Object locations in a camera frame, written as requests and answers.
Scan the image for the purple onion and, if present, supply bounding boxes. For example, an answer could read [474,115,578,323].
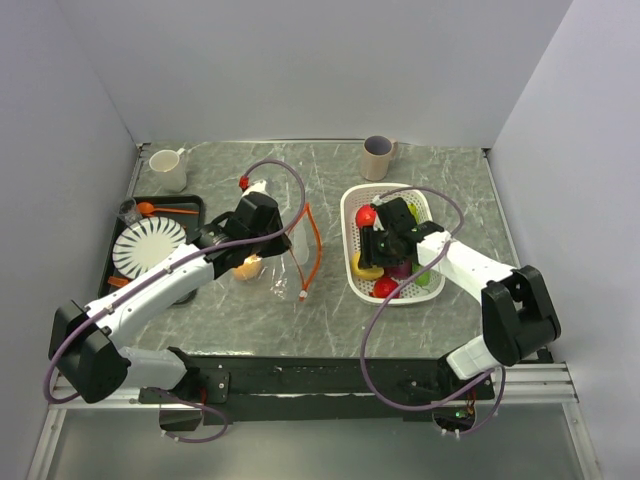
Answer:
[385,263,412,280]

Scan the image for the dark red wrinkled fruit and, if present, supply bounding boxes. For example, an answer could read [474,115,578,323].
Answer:
[370,276,399,299]

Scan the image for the green bitter gourd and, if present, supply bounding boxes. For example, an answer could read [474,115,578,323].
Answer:
[412,265,431,288]

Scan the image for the orange peach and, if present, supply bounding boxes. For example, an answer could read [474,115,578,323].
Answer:
[232,255,263,281]

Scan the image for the clear zip top bag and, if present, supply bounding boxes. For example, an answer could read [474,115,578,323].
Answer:
[233,201,322,302]

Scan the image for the green pear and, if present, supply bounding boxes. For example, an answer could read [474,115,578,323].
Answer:
[407,203,421,224]

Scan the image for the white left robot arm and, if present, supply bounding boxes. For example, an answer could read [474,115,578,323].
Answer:
[49,192,290,403]

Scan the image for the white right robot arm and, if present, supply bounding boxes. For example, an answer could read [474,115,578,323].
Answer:
[359,197,561,398]

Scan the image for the red apple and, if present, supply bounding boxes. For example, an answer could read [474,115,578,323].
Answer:
[355,205,377,229]

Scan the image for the white perforated plastic basket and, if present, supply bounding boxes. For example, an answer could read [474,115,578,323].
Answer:
[340,183,432,305]

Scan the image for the black tray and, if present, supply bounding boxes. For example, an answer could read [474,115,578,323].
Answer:
[98,194,205,297]

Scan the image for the beige mug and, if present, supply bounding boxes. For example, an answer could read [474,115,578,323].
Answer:
[360,135,399,182]

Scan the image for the white mug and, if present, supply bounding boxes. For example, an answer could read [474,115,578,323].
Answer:
[149,148,187,193]

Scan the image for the orange plastic spoon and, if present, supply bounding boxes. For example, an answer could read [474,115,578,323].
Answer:
[136,202,198,216]

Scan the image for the striped white plate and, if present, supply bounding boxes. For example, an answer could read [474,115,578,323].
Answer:
[112,217,186,280]

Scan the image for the clear plastic cup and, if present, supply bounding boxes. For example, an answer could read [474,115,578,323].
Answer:
[117,197,142,226]

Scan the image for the orange fork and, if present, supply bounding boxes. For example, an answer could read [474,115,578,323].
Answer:
[107,276,129,288]

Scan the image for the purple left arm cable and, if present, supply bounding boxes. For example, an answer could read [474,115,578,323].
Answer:
[45,158,307,404]

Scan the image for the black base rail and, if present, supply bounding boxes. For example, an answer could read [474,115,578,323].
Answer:
[139,356,495,433]

